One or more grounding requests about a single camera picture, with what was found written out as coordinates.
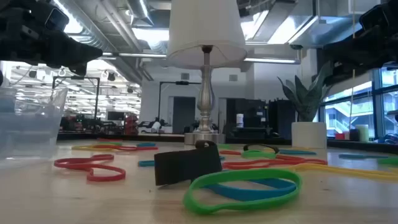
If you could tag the rectangular metal ceiling duct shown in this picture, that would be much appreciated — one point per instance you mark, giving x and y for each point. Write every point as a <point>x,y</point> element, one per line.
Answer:
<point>311,28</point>

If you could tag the white round object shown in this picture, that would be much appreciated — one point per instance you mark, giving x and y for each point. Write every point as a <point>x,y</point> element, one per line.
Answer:
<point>156,126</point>

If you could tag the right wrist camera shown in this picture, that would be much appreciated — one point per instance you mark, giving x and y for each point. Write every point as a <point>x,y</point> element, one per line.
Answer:
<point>374,17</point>

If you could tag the small red box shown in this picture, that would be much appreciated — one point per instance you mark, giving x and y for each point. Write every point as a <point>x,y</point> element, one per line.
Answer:
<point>339,136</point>

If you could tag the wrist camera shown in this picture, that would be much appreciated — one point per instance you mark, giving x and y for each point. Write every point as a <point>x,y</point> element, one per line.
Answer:
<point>57,18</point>
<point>374,17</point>

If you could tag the snake plant in white pot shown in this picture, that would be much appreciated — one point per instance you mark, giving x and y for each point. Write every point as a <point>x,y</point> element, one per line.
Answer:
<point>309,135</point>

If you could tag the black equipment cabinet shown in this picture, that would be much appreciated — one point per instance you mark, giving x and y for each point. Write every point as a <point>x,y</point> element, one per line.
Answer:
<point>248,115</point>

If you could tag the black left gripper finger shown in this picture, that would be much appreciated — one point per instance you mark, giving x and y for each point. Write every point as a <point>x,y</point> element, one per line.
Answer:
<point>78,70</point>
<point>74,51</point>

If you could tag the small black container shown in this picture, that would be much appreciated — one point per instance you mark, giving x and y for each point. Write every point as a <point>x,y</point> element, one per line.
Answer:
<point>354,135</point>

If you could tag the clear plastic bin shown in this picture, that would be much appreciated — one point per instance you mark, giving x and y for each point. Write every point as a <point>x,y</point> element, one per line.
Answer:
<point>31,130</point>

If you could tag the pale green cylinder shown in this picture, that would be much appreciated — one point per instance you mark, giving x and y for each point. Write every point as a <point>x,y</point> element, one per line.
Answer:
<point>362,133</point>

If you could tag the wide blue rubber band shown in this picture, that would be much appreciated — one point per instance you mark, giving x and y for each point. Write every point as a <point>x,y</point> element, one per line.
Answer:
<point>248,195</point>

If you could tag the black monitor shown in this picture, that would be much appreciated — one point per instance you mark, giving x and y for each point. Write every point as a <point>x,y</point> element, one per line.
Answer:
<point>115,115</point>

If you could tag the black metal frame rig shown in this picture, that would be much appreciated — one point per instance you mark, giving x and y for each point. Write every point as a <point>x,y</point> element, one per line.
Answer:
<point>97,93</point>
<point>182,83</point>

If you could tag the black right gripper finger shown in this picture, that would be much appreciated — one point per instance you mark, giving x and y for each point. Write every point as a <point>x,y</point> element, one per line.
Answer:
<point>339,54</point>
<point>340,76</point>

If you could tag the ceiling light bar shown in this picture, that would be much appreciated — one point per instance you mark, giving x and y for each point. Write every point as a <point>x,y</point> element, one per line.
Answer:
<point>270,60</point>
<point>140,55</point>

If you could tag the wide green rubber band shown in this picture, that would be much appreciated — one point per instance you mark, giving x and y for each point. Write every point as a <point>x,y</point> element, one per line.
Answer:
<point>245,173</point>

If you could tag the white canister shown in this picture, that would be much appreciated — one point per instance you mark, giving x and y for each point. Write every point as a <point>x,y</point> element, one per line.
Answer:
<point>239,120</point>

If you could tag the wide black rubber band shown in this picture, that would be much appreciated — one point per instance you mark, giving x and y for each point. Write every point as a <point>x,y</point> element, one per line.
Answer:
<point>206,143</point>
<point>186,166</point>

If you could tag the thin black rubber band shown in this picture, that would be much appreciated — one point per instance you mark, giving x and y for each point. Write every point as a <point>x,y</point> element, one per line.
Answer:
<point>261,145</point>

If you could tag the red shelf cart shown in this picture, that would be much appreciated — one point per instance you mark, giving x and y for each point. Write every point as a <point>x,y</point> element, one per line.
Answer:
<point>131,124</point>

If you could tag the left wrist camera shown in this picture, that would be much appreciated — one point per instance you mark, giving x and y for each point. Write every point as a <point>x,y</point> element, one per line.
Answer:
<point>57,18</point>

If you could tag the round silver ceiling duct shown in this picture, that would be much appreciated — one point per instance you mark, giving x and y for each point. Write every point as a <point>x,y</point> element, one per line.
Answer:
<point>141,12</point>

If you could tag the grey door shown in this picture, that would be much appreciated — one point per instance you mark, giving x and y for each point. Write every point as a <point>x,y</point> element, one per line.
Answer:
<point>183,115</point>

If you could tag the blue bundle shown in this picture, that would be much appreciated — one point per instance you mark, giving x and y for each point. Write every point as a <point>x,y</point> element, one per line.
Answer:
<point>388,139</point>

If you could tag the white shade silver table lamp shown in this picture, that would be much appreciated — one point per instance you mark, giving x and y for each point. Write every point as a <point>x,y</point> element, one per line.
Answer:
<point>205,31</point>

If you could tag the tall black cabinet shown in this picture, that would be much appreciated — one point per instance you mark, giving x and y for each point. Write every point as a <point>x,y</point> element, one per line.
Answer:
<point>281,124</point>

